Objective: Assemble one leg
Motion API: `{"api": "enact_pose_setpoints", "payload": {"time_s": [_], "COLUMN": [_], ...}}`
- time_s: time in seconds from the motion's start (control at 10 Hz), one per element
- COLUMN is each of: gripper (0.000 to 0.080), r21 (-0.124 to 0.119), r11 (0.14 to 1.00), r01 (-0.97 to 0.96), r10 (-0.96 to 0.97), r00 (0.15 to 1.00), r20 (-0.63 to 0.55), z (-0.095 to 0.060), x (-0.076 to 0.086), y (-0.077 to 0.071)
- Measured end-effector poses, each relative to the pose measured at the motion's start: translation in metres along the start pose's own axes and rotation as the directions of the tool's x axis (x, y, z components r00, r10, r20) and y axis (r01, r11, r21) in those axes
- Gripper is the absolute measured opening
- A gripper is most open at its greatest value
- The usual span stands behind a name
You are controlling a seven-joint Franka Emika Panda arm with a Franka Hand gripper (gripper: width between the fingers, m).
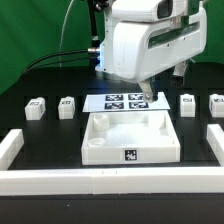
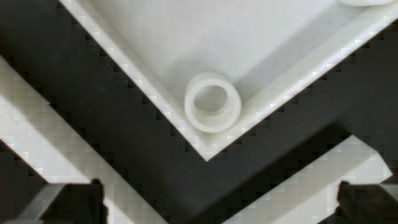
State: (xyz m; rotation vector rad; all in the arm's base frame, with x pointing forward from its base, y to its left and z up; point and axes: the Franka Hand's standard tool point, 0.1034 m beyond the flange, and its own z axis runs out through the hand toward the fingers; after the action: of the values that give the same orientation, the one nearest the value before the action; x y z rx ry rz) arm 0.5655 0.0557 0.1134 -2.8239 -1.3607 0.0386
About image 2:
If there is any white square tabletop tray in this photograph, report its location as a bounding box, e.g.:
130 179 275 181
59 0 398 159

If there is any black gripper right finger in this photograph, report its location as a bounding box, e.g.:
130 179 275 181
318 181 398 224

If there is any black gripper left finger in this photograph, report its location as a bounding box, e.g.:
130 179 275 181
0 179 108 224

